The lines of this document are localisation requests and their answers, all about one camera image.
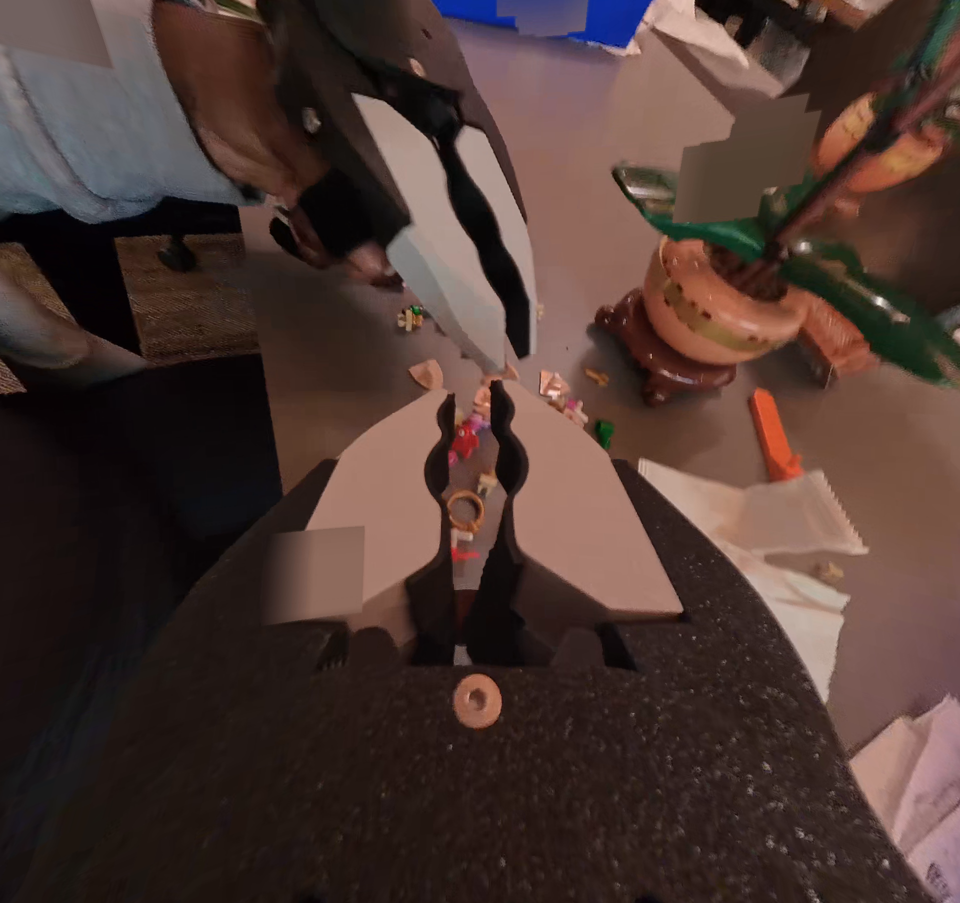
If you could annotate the white crumpled paper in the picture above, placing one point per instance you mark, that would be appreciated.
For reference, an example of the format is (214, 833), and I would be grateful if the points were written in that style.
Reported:
(697, 10)

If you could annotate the clear plastic bags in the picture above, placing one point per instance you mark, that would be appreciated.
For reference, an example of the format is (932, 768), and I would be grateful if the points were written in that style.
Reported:
(750, 505)

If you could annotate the black caster wheel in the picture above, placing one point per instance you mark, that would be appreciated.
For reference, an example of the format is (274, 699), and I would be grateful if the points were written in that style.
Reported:
(177, 254)

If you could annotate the crumpled white paper bag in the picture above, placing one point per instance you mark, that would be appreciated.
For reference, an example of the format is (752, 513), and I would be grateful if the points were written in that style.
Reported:
(802, 618)

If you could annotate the pink toy brick piece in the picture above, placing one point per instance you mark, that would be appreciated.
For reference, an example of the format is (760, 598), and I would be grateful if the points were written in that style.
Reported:
(574, 412)

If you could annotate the toy brick orchid plant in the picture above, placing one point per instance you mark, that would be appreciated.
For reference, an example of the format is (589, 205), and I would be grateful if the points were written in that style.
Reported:
(712, 303)

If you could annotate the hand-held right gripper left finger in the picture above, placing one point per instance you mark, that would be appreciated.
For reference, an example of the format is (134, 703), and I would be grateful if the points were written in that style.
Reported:
(382, 483)

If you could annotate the printed white paper sheets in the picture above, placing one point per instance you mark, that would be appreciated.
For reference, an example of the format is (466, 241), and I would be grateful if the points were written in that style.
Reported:
(915, 798)

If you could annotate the person's left forearm grey sleeve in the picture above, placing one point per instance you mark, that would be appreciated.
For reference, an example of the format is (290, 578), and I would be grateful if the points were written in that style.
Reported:
(75, 145)

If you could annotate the small green toy brick piece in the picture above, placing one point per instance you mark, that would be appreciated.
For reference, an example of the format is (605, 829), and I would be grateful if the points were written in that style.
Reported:
(604, 432)

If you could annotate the orange brick separator tool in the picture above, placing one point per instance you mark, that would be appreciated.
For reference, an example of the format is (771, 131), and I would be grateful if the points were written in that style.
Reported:
(774, 434)

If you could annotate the person's left hand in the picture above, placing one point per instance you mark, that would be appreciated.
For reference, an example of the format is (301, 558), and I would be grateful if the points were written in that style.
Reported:
(225, 93)

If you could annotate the tan toy brick cluster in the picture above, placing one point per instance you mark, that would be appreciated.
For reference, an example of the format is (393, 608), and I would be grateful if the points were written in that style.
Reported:
(556, 385)

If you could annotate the grey desk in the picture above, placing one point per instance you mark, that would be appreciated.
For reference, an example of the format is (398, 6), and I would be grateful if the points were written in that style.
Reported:
(585, 168)

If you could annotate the small yellow toy piece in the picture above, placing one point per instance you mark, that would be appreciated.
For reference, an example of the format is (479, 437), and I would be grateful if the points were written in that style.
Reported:
(596, 376)

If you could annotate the red toy brick piece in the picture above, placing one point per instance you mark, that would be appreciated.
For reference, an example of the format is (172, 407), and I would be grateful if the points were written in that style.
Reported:
(465, 442)

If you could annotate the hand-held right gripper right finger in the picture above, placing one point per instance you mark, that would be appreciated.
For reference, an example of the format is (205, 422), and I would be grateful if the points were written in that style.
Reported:
(585, 520)

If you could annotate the small beige toy piece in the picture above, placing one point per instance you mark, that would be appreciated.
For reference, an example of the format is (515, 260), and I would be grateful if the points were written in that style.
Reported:
(829, 571)

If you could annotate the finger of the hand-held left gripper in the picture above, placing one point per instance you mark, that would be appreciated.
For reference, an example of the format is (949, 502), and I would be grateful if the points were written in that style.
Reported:
(442, 280)
(506, 205)

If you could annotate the tan wedge toy brick piece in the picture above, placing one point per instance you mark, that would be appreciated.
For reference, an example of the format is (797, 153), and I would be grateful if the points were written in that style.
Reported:
(426, 376)

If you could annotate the green and yellow toy piece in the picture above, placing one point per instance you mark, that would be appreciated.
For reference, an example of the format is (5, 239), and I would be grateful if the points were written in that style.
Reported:
(411, 318)

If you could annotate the red and white toy piece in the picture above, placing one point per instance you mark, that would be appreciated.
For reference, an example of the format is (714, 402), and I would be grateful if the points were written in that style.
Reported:
(463, 544)

